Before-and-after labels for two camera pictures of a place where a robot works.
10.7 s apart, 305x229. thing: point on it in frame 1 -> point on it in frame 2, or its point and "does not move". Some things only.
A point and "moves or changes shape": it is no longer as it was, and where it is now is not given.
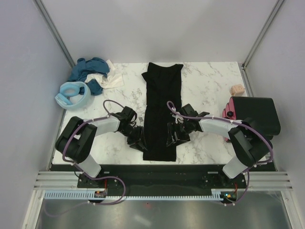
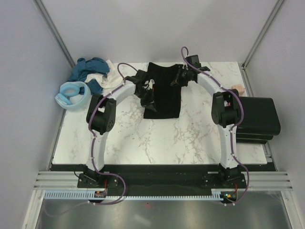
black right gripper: (173, 127) -> (177, 81)
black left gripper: (138, 141) -> (150, 103)
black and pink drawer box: (260, 112) does not move
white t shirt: (113, 79) does not move
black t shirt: (163, 86) moves or changes shape
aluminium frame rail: (257, 180) does not move
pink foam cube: (237, 90) does not move
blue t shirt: (83, 67) does not move
